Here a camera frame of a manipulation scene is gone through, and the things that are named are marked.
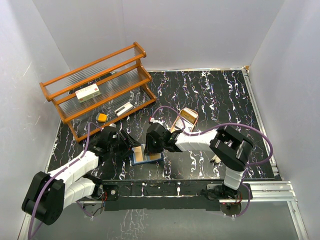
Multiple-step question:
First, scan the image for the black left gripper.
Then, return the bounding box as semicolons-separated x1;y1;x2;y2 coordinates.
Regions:
108;129;140;158

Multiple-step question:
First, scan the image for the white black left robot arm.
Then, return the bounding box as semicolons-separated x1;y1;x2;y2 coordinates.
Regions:
21;126;141;225

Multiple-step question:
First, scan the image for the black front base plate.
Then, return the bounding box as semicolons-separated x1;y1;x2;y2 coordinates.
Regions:
102;179;223;211

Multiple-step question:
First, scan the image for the beige oval card tray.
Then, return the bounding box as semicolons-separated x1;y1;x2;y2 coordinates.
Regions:
170;107;200;135

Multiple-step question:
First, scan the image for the orange wooden shelf rack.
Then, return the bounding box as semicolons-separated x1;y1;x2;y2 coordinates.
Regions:
39;41;157;142

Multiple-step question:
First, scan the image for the blue leather card holder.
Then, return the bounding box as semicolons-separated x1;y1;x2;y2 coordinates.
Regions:
130;144;164;165

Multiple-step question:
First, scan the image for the white black small device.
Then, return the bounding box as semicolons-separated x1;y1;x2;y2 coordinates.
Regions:
114;102;134;117

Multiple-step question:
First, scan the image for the stack of credit cards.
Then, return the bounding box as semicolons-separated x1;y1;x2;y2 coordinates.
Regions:
174;109;197;132

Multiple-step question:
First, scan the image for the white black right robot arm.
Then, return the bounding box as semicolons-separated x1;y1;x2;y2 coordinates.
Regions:
144;122;253;199

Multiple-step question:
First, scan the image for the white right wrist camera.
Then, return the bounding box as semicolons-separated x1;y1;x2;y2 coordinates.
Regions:
149;117;163;125

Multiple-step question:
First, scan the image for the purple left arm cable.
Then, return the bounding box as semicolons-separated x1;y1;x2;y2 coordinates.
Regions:
26;122;105;240

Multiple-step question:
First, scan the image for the white red small box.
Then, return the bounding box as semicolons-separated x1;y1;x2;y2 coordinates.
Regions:
75;84;101;103

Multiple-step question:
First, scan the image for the gold VIP credit card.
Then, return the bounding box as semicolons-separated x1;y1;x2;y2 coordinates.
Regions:
132;145;145;165

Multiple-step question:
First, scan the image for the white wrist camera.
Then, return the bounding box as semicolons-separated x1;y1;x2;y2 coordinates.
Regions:
108;123;117;128
149;117;163;125

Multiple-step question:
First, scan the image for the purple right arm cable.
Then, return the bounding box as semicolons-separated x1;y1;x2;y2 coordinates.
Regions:
149;105;274;218

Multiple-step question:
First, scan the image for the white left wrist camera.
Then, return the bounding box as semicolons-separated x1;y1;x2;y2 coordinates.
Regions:
108;123;117;128

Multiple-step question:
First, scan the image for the orange yellow small object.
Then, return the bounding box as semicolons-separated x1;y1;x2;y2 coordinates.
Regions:
96;113;108;123

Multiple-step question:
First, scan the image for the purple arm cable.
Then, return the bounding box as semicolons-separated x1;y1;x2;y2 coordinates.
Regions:
149;105;274;218
26;122;105;240

